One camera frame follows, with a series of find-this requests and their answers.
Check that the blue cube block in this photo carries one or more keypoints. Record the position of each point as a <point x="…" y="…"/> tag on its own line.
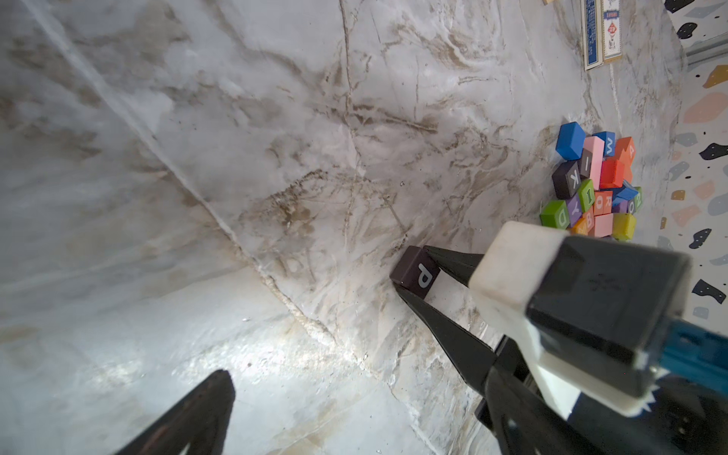
<point x="570" y="141"/>

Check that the red cube block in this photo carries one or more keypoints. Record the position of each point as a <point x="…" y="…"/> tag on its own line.
<point x="612" y="174"/>

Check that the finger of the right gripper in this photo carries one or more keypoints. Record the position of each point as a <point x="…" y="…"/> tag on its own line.
<point x="459" y="265"/>

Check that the yellow cube block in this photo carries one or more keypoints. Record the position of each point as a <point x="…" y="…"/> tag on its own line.
<point x="623" y="226"/>

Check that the dark purple P block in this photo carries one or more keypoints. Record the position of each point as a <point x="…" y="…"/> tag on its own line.
<point x="415" y="271"/>

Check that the blue M block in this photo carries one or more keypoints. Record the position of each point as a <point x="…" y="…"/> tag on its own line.
<point x="609" y="139"/>

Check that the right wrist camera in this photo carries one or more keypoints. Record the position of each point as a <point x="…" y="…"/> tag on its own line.
<point x="595" y="317"/>

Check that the orange A block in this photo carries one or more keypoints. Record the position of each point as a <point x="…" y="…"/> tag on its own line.
<point x="624" y="150"/>

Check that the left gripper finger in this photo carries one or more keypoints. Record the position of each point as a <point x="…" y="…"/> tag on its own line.
<point x="197" y="424"/>

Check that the playing card box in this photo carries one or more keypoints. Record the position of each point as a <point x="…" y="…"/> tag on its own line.
<point x="601" y="32"/>

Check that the green D block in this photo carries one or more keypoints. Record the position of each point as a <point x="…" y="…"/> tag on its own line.
<point x="555" y="215"/>

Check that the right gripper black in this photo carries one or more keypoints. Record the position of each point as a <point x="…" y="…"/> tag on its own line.
<point x="685" y="418"/>

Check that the dark K block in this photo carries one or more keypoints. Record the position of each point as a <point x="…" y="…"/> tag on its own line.
<point x="566" y="179"/>

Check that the long pink block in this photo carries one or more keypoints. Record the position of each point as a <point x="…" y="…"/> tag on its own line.
<point x="594" y="148"/>

